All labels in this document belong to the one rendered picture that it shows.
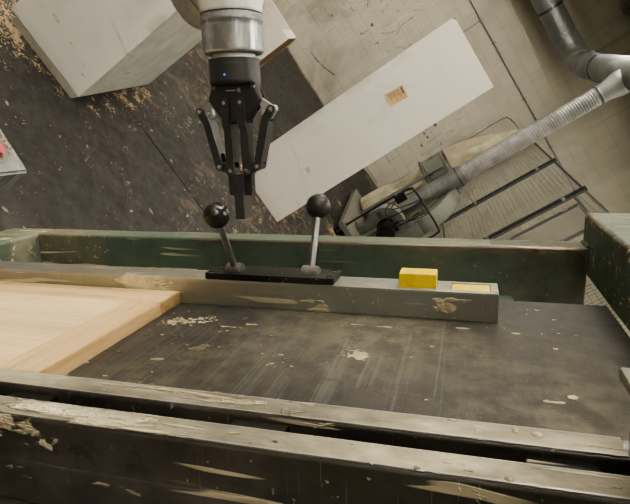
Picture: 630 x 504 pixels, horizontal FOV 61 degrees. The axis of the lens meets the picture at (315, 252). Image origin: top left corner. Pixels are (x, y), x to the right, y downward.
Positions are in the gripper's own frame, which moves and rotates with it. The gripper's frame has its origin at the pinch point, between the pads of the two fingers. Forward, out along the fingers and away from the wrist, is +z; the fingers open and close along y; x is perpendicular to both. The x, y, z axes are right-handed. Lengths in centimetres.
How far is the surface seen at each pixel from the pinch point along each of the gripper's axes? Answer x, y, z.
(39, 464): 51, -6, 12
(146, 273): 5.5, 15.0, 11.7
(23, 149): -135, 171, -4
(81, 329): 24.0, 12.5, 13.8
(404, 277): 6.0, -25.7, 10.3
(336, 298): 7.0, -16.3, 13.6
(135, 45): -189, 139, -56
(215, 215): 11.1, -0.7, 1.3
